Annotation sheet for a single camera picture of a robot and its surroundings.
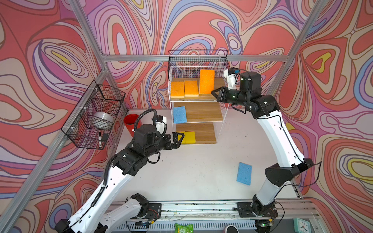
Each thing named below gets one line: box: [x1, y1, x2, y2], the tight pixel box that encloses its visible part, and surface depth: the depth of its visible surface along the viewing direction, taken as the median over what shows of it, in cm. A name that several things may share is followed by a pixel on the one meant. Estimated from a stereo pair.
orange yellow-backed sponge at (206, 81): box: [199, 69, 216, 95], surface depth 68 cm
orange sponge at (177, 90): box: [170, 81, 185, 99], surface depth 71 cm
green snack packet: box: [174, 222, 194, 233], surface depth 69 cm
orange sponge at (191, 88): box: [184, 80, 199, 97], surface depth 72 cm
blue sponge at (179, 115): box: [173, 106, 187, 124], surface depth 84 cm
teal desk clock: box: [293, 217, 312, 233], surface depth 69 cm
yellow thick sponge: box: [176, 131, 196, 144], surface depth 101 cm
